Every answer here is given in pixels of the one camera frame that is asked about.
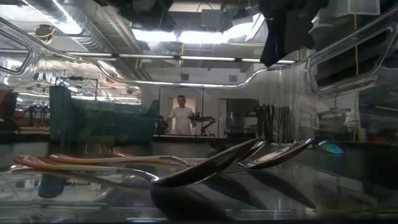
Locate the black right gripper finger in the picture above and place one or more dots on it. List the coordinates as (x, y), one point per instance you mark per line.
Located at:
(300, 34)
(273, 43)

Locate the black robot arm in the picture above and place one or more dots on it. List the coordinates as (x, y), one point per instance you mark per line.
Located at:
(162, 126)
(203, 119)

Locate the clear plastic bin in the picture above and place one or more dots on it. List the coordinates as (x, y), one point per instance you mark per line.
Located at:
(280, 93)

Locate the person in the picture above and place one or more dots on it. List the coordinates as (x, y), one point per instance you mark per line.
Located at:
(183, 119)

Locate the iridescent rainbow spoon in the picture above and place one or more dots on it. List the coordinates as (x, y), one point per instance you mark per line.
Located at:
(332, 148)

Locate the long ceiling light strip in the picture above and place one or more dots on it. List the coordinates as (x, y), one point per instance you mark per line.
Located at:
(149, 56)

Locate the teal plastic bin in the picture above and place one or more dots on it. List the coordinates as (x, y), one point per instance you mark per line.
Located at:
(109, 124)

